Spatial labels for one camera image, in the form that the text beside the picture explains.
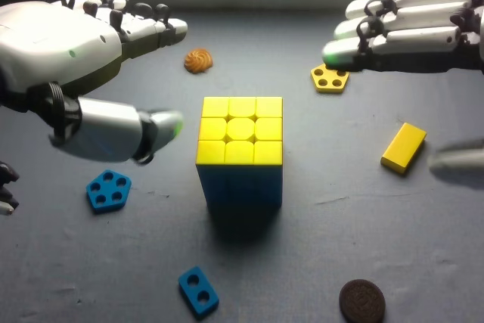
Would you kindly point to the chocolate sandwich cookie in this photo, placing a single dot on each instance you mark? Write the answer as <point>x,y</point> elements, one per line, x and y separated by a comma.
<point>362,301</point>

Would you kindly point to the yellow rectangular block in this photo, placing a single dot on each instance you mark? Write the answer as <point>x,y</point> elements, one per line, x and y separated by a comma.
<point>402,149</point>

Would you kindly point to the orange swirl cookie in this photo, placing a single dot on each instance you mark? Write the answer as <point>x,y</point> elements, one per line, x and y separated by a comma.
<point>198,61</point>

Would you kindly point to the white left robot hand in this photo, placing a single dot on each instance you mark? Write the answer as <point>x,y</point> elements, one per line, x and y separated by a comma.
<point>56,39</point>

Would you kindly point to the yellow pentagon block with holes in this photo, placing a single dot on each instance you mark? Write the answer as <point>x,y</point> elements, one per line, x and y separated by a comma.
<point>328,81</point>

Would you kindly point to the yellow and blue puzzle cube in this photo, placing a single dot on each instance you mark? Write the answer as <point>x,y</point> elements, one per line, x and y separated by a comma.
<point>242,141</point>

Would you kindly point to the blue two-hole block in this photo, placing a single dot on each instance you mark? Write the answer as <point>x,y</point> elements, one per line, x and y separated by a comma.
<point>198,292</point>

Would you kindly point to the blue pentagon block with holes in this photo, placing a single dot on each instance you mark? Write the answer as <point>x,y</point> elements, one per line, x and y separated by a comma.
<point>107,191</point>

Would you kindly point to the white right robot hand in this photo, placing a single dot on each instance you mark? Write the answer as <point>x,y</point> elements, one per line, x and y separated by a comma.
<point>416,13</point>

